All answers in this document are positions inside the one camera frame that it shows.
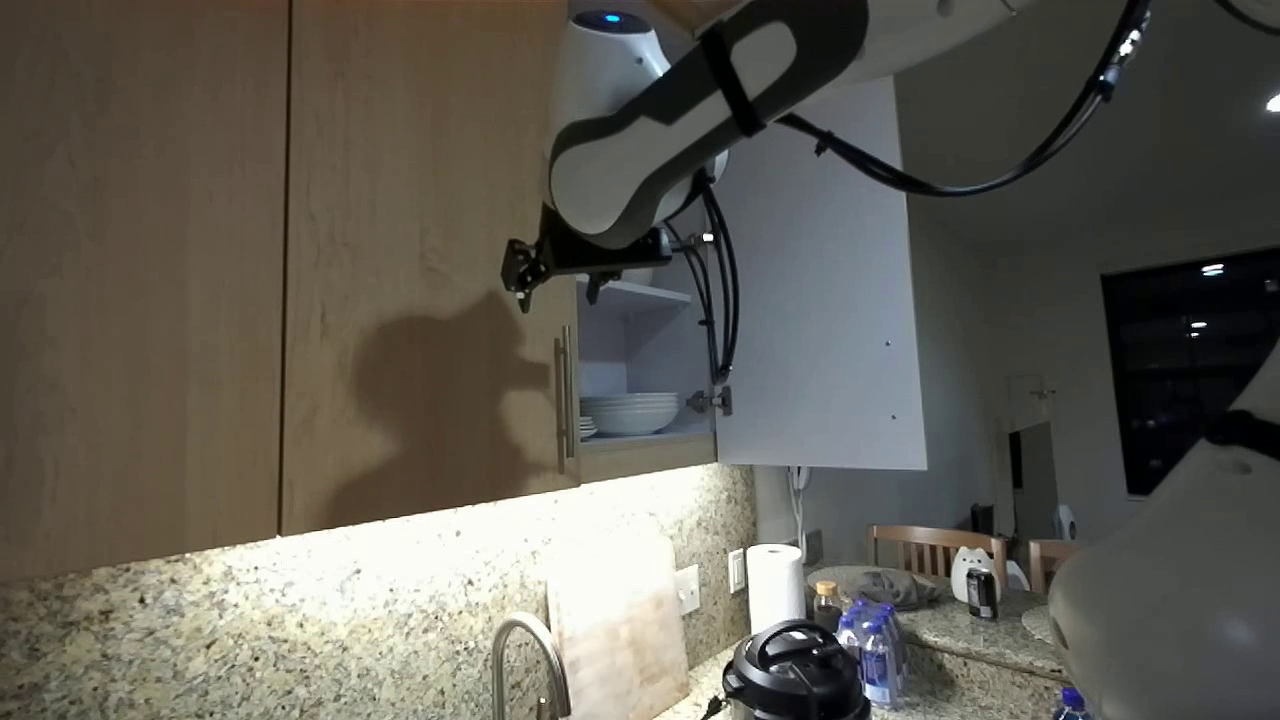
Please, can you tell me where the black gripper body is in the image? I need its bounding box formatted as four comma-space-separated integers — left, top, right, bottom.
536, 229, 673, 280

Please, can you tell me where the metal cabinet hinge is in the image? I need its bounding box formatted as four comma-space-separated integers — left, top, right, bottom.
685, 378, 734, 421

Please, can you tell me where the wood cabinet with white shelves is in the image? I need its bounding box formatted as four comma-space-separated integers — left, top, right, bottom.
572, 257, 732, 486

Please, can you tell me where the plain cabinet door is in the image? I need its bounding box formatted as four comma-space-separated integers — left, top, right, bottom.
711, 70, 933, 474

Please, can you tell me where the white deep plate stack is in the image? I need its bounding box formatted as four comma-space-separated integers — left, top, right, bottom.
581, 389, 685, 440

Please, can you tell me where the wooden cutting board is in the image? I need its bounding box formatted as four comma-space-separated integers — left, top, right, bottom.
539, 536, 690, 720

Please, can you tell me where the white paper towel roll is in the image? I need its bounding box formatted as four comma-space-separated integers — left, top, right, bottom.
742, 539, 810, 637

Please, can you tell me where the steel faucet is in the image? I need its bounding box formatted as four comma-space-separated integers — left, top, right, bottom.
489, 611, 574, 720

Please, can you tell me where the grey round tray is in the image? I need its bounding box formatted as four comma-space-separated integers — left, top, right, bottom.
804, 560, 937, 616

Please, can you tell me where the blue plastic bottle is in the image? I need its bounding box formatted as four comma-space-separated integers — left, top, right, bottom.
837, 593, 912, 712

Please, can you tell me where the white kettle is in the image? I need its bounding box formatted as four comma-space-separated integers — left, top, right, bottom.
946, 539, 1012, 624

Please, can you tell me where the dark window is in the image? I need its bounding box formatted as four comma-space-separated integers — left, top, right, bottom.
1096, 245, 1280, 500

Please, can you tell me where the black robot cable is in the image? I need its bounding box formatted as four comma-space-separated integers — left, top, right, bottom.
664, 0, 1162, 391

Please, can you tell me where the wood wall cabinet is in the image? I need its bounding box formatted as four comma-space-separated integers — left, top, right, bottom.
0, 0, 291, 593

